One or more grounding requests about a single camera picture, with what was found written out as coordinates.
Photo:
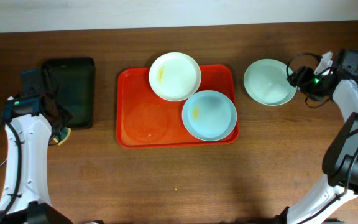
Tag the mint green plate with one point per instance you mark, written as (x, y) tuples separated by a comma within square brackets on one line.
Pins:
[(266, 82)]

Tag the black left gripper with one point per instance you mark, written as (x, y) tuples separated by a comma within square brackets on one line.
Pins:
[(58, 121)]

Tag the green yellow sponge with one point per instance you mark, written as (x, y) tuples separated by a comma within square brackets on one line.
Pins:
[(62, 136)]

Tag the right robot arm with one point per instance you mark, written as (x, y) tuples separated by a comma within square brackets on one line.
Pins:
[(339, 183)]

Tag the light blue plate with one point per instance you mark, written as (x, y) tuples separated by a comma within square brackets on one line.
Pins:
[(209, 115)]

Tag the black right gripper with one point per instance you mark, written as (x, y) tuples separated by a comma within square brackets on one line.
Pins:
[(302, 78)]

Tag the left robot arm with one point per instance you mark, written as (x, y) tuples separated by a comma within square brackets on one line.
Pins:
[(31, 119)]

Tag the black rectangular tray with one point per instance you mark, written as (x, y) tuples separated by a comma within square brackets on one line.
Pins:
[(74, 83)]

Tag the red plastic tray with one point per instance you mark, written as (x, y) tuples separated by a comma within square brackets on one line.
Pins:
[(144, 120)]

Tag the white plate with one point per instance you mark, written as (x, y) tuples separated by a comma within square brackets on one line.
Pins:
[(174, 76)]

